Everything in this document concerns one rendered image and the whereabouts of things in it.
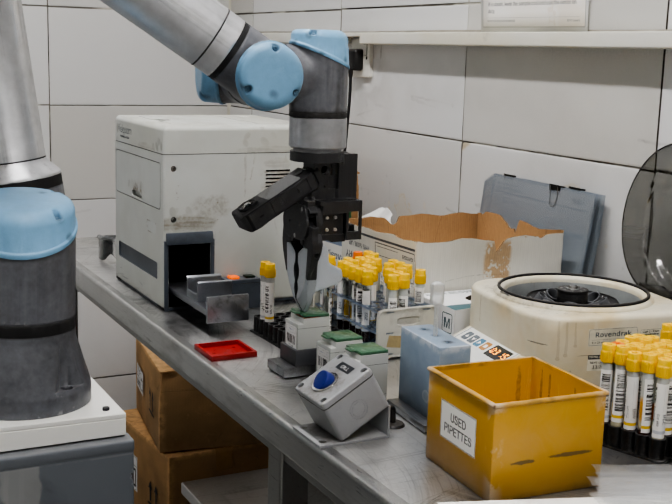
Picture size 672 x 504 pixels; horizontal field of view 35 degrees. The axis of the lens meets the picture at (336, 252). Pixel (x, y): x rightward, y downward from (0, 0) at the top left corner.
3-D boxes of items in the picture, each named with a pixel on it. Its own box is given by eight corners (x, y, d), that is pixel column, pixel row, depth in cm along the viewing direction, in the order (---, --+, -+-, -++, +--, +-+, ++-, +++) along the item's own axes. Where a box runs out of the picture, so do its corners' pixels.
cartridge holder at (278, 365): (267, 368, 145) (267, 342, 144) (326, 361, 149) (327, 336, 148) (283, 379, 140) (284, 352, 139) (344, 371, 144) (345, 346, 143)
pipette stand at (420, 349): (386, 406, 130) (389, 327, 128) (438, 401, 133) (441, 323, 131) (423, 434, 121) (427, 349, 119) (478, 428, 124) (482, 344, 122)
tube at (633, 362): (632, 450, 117) (639, 355, 115) (617, 447, 118) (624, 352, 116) (638, 446, 118) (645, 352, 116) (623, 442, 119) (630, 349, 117)
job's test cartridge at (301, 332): (284, 358, 145) (285, 312, 144) (315, 354, 147) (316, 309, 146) (297, 366, 141) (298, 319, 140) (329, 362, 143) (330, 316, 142)
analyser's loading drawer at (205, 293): (163, 294, 177) (163, 263, 176) (201, 291, 180) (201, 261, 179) (207, 323, 159) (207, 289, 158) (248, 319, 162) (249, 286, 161)
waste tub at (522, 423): (422, 456, 115) (426, 366, 113) (528, 441, 120) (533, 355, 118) (488, 505, 102) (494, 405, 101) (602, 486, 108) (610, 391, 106)
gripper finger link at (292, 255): (335, 307, 145) (337, 240, 143) (295, 311, 142) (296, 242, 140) (324, 302, 147) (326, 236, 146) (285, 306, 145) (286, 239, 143)
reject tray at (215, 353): (194, 349, 153) (194, 343, 153) (238, 344, 156) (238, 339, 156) (211, 361, 147) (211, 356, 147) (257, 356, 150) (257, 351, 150)
